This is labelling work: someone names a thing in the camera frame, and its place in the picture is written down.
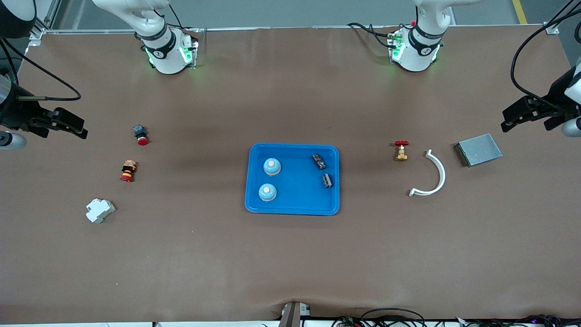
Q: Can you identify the grey metal box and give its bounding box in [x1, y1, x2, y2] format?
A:
[454, 133, 503, 168]

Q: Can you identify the red emergency button orange base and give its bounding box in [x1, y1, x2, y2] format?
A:
[120, 160, 138, 183]

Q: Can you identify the white circuit breaker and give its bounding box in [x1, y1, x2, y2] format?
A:
[85, 198, 116, 224]

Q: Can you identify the white curved plastic clip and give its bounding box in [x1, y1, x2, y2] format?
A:
[409, 149, 446, 197]

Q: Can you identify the blue plastic tray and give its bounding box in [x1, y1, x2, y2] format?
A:
[245, 144, 340, 216]

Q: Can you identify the brown table mat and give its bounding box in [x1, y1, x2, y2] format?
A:
[0, 25, 581, 324]

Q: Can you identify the grey metal table clamp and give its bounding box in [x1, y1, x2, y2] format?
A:
[278, 301, 312, 327]

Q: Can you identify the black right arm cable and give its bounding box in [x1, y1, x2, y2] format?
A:
[0, 39, 82, 101]

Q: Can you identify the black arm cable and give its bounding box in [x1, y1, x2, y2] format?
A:
[0, 39, 82, 101]
[511, 0, 581, 109]

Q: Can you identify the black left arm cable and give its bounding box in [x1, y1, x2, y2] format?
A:
[511, 0, 581, 109]

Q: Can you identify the aluminium frame profile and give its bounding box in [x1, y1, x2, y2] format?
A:
[28, 0, 63, 48]
[545, 0, 581, 35]

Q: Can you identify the black right base cable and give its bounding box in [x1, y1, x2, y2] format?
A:
[169, 4, 200, 33]

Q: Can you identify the black base cable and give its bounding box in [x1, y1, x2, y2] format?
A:
[347, 22, 395, 50]
[169, 4, 200, 33]

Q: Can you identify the black left base cable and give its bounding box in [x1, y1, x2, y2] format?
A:
[347, 22, 395, 50]

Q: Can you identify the black cable bundle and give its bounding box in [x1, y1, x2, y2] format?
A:
[456, 314, 581, 327]

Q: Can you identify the black looped cable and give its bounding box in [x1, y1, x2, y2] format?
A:
[361, 308, 426, 327]

